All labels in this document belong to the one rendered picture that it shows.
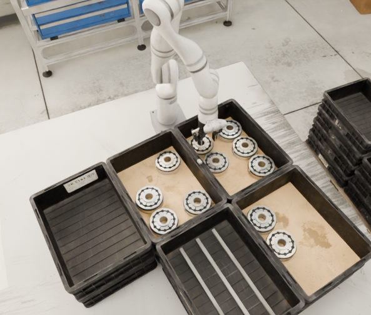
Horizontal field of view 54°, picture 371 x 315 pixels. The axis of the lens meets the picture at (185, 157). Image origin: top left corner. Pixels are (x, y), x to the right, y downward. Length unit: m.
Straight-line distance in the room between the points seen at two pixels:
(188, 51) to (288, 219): 0.70
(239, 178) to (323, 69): 1.95
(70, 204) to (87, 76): 1.87
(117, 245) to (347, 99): 1.57
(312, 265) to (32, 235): 1.08
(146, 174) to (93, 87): 1.71
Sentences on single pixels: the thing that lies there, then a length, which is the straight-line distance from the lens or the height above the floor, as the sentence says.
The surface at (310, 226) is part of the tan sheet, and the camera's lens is 1.41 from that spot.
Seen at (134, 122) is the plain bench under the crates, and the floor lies 0.70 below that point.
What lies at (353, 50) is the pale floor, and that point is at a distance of 3.52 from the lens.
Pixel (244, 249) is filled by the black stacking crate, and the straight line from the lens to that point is 1.33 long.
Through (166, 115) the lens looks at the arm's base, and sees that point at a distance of 1.61.
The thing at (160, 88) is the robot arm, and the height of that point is 1.00.
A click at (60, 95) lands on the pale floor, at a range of 3.11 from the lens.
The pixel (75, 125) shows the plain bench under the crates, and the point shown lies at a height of 0.70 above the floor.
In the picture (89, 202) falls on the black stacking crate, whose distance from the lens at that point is 1.46.
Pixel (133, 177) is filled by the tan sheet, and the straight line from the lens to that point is 1.47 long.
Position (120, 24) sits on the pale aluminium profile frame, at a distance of 3.16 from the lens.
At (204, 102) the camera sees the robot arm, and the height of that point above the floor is 1.12.
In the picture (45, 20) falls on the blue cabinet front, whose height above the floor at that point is 0.47.
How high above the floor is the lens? 2.06
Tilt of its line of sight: 55 degrees down
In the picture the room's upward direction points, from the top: 4 degrees counter-clockwise
